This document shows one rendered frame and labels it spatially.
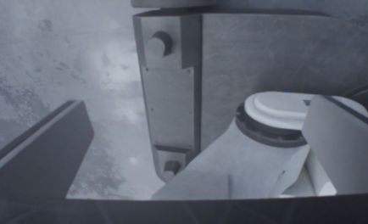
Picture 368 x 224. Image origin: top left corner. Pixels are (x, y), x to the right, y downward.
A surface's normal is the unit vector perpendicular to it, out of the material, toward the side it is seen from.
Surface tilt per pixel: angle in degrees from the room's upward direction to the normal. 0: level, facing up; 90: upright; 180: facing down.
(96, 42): 0
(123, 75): 0
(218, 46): 0
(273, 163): 90
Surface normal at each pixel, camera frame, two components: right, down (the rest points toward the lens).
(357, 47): -0.22, 0.52
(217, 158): -0.04, -0.85
